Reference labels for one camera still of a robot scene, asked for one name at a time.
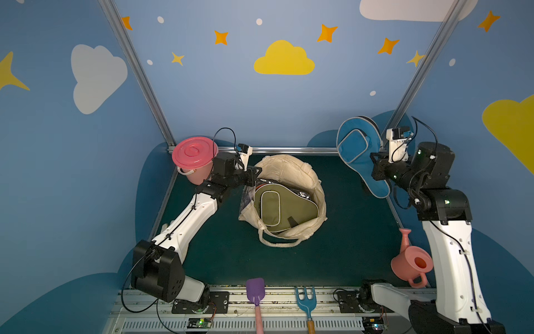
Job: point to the aluminium front rail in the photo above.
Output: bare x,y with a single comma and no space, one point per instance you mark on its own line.
136,312

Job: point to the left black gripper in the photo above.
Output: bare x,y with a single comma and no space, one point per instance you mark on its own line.
252,173

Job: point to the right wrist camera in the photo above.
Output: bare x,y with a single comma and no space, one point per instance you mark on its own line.
398,141

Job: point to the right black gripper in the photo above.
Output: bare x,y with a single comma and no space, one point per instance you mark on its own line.
379,165

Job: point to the beige canvas tote bag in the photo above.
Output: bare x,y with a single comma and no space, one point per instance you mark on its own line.
295,174

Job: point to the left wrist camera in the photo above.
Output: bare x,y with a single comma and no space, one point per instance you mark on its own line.
244,152

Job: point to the purple toy shovel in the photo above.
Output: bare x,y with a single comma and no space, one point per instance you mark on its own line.
255,290

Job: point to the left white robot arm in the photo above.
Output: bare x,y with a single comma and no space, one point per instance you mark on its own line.
158,264

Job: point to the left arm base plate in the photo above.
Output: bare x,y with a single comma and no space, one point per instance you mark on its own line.
217,301

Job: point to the pink bucket with lid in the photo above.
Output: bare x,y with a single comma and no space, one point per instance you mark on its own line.
193,158

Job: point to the pink watering can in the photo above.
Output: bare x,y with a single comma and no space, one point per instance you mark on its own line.
412,263

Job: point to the blue paddle case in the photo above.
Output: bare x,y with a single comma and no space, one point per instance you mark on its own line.
356,139

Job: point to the teal toy garden fork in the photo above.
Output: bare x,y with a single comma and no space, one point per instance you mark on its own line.
307,304

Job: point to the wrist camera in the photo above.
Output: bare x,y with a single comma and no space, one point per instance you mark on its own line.
244,152
398,141

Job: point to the olive green paddle case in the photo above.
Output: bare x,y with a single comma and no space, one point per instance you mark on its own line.
282,208

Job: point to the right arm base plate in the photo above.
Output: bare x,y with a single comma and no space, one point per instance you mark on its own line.
353,301

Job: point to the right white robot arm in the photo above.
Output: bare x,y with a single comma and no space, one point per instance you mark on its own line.
445,215

